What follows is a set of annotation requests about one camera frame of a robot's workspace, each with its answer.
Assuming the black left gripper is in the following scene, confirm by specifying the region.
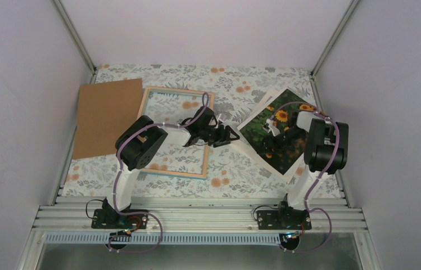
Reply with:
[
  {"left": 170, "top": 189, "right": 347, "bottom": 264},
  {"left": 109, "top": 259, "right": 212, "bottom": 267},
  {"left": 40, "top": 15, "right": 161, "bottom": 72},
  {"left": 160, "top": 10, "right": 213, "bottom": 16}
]
[{"left": 200, "top": 125, "right": 240, "bottom": 148}]

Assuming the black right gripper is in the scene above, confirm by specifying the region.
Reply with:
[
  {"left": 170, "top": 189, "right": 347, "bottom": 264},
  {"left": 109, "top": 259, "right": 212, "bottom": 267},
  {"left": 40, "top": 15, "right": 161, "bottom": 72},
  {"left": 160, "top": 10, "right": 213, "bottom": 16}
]
[{"left": 257, "top": 129, "right": 305, "bottom": 157}]

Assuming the white mat board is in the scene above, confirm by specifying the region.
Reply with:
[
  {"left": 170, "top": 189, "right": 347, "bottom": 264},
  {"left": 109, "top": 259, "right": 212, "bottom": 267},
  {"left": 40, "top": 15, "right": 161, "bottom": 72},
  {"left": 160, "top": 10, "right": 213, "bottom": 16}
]
[{"left": 230, "top": 88, "right": 308, "bottom": 183}]

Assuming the teal wooden picture frame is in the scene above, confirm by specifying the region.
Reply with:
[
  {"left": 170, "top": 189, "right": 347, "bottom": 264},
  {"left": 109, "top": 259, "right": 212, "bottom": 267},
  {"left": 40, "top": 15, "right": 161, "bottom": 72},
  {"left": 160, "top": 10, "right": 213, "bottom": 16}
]
[{"left": 138, "top": 86, "right": 215, "bottom": 179}]

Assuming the brown cardboard backing board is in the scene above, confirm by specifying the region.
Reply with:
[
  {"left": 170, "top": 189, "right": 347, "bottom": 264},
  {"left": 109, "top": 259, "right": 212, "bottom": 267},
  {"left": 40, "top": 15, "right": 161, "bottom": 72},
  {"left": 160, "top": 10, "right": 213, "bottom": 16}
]
[{"left": 72, "top": 78, "right": 143, "bottom": 160}]

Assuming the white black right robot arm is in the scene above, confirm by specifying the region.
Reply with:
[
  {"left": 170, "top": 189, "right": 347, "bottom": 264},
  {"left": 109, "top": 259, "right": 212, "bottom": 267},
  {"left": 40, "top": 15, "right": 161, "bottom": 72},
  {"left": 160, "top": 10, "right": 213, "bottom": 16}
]
[{"left": 263, "top": 111, "right": 349, "bottom": 229}]

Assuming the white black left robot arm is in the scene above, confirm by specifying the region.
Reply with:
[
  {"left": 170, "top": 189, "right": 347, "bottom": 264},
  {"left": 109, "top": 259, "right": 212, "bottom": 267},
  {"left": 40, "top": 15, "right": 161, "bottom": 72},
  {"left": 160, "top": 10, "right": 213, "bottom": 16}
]
[{"left": 102, "top": 106, "right": 240, "bottom": 228}]

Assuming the floral patterned tablecloth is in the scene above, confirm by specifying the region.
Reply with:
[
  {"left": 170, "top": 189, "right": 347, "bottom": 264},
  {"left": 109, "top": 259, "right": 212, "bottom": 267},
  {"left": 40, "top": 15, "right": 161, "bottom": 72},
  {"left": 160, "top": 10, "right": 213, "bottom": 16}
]
[{"left": 61, "top": 64, "right": 342, "bottom": 199}]

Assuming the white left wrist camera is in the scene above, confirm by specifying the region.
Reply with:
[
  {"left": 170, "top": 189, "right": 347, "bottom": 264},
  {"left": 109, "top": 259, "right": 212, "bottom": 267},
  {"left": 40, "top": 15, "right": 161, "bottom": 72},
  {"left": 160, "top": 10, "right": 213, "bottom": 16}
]
[{"left": 215, "top": 114, "right": 226, "bottom": 125}]

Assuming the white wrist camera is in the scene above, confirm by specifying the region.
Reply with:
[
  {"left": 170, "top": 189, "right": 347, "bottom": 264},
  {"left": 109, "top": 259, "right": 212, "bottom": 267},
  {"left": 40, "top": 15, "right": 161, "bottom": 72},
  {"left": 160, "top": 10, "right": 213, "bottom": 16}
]
[
  {"left": 215, "top": 114, "right": 226, "bottom": 125},
  {"left": 263, "top": 119, "right": 280, "bottom": 137}
]

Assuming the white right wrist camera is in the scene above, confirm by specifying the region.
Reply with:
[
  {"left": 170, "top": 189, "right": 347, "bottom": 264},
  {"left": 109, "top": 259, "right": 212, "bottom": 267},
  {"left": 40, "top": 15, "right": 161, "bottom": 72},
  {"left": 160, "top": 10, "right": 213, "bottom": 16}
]
[{"left": 263, "top": 119, "right": 280, "bottom": 137}]

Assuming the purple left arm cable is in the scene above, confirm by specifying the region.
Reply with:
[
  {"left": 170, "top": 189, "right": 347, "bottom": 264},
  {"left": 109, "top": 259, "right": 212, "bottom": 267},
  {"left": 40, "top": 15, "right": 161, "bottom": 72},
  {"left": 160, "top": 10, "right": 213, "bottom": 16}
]
[{"left": 106, "top": 92, "right": 211, "bottom": 255}]

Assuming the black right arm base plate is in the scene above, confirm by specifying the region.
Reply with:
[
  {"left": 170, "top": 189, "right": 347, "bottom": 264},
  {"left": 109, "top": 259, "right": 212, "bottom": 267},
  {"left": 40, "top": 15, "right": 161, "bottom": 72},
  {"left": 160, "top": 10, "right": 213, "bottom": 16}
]
[{"left": 256, "top": 210, "right": 312, "bottom": 231}]

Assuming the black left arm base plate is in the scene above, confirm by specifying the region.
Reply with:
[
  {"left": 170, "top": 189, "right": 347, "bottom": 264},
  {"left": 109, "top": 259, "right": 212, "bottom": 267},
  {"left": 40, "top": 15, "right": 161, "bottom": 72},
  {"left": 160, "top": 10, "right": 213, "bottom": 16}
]
[{"left": 91, "top": 209, "right": 148, "bottom": 230}]

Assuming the right aluminium corner post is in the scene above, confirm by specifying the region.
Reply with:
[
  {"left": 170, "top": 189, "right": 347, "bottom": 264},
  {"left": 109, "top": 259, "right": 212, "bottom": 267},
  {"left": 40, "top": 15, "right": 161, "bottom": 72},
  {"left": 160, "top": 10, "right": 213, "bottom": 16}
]
[{"left": 311, "top": 0, "right": 361, "bottom": 80}]

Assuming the aluminium corner post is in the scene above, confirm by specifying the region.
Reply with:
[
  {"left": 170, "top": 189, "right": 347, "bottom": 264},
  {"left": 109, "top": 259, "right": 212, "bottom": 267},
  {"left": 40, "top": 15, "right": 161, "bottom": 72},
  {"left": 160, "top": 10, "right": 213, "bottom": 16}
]
[
  {"left": 51, "top": 0, "right": 97, "bottom": 75},
  {"left": 311, "top": 0, "right": 361, "bottom": 80}
]

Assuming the left aluminium corner post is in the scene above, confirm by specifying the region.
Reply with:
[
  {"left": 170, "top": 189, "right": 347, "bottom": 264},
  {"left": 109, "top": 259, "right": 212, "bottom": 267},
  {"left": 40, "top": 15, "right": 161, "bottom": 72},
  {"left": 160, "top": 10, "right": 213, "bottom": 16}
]
[{"left": 51, "top": 0, "right": 97, "bottom": 75}]

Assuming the aluminium mounting rail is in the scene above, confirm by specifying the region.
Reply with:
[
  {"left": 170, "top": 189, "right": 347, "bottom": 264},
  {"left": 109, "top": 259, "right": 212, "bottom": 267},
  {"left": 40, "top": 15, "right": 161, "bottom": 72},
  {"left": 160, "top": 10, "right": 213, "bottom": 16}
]
[{"left": 32, "top": 204, "right": 368, "bottom": 233}]

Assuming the grey slotted cable duct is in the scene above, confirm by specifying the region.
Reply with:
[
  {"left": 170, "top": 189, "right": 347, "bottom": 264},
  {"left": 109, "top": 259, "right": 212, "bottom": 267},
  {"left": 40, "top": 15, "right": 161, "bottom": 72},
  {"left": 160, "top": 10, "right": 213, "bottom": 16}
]
[{"left": 44, "top": 232, "right": 280, "bottom": 246}]

